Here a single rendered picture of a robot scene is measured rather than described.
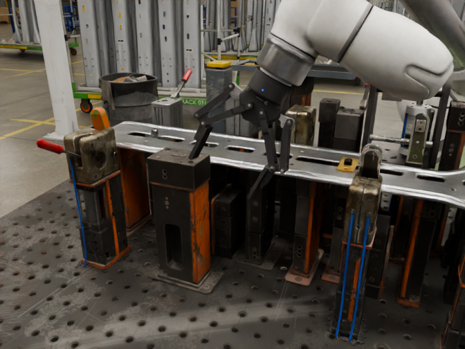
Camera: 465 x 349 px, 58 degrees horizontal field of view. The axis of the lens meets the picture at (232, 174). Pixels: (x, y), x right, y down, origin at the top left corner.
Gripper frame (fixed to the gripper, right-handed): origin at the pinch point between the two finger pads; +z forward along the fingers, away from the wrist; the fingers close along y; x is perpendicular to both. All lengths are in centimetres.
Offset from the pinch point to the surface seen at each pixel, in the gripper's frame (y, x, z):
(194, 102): 160, -361, 92
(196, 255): -1.1, -11.1, 25.7
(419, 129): -28, -37, -23
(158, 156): 17.4, -8.9, 9.2
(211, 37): 341, -737, 63
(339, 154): -15.5, -33.0, -8.2
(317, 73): 2, -50, -21
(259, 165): -2.1, -19.3, 1.2
